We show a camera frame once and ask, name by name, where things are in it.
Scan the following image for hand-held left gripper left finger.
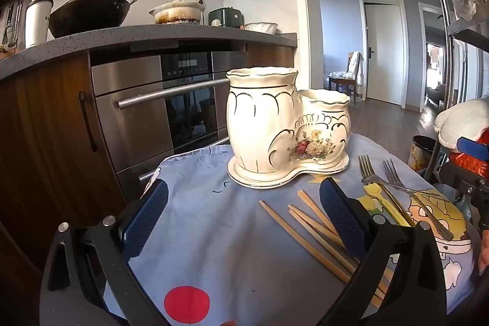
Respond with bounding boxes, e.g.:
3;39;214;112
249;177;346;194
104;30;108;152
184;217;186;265
38;179;171;326

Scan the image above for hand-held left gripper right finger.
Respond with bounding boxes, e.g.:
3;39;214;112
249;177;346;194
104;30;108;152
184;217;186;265
318;177;448;326

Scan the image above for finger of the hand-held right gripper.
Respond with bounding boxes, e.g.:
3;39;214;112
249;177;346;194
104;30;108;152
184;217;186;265
456;137;489;174
454;167;489;232

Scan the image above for wooden chopstick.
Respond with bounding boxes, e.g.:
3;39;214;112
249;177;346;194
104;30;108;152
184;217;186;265
259;200;351;284
288;204;360;269
288;209;386;308
297;190;339;235

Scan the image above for gold-handled metal fork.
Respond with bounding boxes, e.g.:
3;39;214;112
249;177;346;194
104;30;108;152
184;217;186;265
358;155;416;227

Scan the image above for silver metal spoon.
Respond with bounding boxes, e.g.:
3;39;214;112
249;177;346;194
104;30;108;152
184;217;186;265
361;178;450;201

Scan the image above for silver metal fork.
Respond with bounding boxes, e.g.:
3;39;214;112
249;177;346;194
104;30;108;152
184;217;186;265
383;159;454;240

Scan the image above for white floral ceramic utensil holder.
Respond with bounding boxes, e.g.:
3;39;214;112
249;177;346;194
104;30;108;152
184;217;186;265
225;66;351;190

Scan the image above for person's right hand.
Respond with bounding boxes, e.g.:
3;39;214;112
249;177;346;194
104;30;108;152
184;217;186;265
477;230;489;274

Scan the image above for orange mesh bag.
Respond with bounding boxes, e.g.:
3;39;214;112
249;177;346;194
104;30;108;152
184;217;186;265
448;131;489;178

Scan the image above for white fluffy towel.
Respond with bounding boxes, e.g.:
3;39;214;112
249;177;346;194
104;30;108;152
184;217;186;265
436;99;489;153

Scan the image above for printed trash bin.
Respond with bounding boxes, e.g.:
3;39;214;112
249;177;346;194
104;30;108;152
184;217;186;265
408;135;438;172

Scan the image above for blue cartoon printed cloth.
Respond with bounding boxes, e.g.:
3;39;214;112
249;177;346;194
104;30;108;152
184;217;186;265
103;133;478;326

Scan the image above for stainless steel built-in oven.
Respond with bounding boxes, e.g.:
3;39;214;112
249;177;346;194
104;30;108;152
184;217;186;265
90;51;250;176

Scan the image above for wooden kitchen cabinet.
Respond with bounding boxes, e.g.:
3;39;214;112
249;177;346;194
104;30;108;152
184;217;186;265
0;51;128;273

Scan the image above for white door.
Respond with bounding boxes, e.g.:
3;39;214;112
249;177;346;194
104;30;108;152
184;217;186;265
363;3;406;106

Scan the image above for wooden chair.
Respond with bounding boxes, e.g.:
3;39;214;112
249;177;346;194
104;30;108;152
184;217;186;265
328;52;363;106

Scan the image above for white cloth on chair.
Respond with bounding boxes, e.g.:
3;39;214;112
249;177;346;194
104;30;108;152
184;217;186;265
347;52;363;78

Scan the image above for metal storage rack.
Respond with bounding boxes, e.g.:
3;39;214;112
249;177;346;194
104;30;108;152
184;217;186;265
423;0;489;182

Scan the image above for grey speckled countertop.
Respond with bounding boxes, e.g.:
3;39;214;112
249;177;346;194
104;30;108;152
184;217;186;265
0;24;298;81

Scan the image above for narrow wooden cabinet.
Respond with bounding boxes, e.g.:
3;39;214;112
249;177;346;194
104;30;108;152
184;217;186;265
248;42;296;69

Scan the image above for white stained clay pot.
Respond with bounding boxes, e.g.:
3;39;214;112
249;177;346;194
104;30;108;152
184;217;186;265
149;1;207;26

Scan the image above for white bowl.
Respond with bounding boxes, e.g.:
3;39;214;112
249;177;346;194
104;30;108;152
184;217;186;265
244;22;279;36

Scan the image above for green kitchen appliance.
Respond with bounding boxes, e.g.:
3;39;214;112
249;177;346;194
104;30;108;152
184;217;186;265
208;7;245;30

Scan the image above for white thermos bottle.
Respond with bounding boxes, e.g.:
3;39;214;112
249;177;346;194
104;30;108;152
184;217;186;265
25;0;54;49

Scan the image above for hanging kitchen tools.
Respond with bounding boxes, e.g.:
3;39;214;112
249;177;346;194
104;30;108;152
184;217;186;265
1;0;24;49

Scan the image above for black cabinet handle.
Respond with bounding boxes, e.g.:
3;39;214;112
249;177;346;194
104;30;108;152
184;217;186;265
78;91;98;153

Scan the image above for metal oven door handle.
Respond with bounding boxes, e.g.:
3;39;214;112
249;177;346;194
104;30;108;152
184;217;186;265
116;78;230;110

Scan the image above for black wok with wooden handle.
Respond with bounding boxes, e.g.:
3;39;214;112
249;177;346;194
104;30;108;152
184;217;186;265
49;0;174;38

